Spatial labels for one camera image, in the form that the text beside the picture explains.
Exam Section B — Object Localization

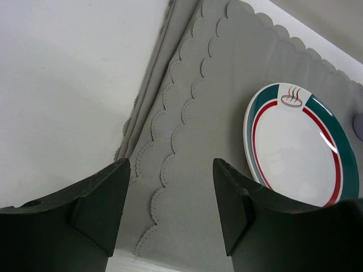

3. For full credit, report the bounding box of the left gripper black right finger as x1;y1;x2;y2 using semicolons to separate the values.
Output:
213;158;362;271

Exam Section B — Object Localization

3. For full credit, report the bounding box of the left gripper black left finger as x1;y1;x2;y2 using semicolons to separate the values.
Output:
1;158;130;271

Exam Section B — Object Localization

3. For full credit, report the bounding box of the white plate green red rim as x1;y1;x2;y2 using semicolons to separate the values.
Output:
243;83;360;207

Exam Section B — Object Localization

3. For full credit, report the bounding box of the purple cup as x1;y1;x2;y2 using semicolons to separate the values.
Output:
352;112;363;141

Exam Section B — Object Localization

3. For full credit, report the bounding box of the grey cloth placemat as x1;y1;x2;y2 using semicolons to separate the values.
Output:
116;1;362;271

